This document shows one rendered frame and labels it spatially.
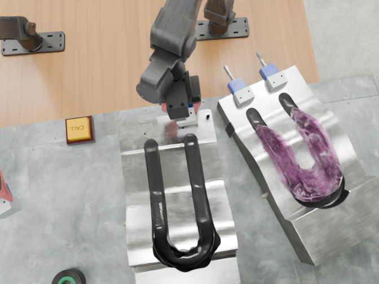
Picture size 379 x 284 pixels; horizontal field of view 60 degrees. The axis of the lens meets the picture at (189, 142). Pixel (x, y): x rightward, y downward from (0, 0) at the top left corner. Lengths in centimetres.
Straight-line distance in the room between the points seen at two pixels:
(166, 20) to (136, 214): 47
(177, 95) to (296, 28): 61
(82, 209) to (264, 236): 52
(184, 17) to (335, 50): 164
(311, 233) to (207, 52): 62
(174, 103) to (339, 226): 51
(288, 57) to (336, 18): 122
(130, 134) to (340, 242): 60
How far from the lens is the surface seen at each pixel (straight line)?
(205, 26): 114
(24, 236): 105
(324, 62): 215
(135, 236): 83
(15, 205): 92
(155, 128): 93
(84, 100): 108
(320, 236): 90
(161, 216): 85
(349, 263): 105
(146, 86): 66
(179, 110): 69
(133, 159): 89
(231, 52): 111
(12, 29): 105
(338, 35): 227
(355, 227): 94
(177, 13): 66
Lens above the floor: 175
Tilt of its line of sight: 75 degrees down
